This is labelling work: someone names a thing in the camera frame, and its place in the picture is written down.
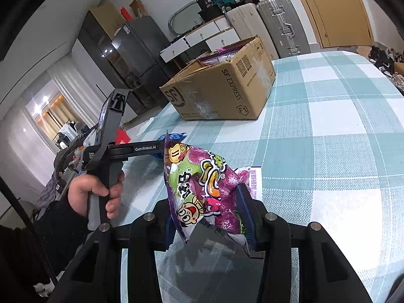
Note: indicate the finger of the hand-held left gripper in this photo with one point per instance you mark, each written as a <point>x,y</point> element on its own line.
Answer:
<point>139,151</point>

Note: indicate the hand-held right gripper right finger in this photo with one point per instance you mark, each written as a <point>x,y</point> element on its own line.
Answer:
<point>244,208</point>

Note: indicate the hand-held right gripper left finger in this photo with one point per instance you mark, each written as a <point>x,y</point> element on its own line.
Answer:
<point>162,227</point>

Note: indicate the blue cookie packet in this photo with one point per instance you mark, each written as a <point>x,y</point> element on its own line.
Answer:
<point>176,136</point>

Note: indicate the purple green candy bag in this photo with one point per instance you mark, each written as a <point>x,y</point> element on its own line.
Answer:
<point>205,176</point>

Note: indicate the brown cardboard box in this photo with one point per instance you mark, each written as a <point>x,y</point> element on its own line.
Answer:
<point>221,91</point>

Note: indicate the large purple candy bag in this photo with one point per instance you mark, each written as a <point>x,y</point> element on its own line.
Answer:
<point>221,55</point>

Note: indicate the person's left forearm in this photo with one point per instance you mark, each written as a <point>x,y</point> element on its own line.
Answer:
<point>38,243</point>

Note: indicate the person's left hand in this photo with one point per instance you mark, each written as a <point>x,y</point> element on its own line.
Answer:
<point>83,192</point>

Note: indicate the red gift bag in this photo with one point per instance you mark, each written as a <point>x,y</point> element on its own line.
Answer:
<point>123,137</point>

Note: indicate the white marble side table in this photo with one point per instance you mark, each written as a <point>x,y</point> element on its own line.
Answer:
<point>139,123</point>

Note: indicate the clothes rack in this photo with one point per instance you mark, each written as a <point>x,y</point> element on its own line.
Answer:
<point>68,134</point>

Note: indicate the white sheer curtain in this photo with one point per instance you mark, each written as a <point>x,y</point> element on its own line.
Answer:
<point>69,85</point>

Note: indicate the white wardrobe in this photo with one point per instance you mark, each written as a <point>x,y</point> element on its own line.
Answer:
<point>85,69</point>

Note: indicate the dark jacket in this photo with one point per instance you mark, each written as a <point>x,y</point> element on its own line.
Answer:
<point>64,161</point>

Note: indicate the dark glass cabinet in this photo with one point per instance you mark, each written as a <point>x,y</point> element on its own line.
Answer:
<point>101,56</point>

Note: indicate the dark grey fridge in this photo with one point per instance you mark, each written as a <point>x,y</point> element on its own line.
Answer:
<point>139,56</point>

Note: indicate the tall tan cardboard box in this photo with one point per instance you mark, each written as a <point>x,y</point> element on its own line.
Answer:
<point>105,17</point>

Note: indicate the red paper bag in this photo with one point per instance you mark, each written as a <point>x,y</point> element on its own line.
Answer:
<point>127,14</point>

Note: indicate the brown paper bag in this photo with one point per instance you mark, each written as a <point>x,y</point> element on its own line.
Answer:
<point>139,8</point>

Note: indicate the white dresser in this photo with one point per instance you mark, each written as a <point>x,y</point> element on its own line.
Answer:
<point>202,36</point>

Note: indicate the oval metal-framed mirror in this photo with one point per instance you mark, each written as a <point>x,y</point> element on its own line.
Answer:
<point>184,17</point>

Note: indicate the black storage box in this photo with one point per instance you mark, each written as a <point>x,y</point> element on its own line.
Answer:
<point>210,13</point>

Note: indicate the cream suitcase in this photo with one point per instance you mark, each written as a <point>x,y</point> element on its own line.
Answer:
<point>249,28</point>

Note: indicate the silver suitcase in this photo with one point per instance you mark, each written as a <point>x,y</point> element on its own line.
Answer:
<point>284,25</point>

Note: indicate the pile of dark shoes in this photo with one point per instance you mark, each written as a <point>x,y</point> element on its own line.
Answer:
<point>383,58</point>

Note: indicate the small cardboard box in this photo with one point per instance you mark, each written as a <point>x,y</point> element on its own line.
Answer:
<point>399,68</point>

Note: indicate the wooden door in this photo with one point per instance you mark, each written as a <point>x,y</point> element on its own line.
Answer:
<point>341,9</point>

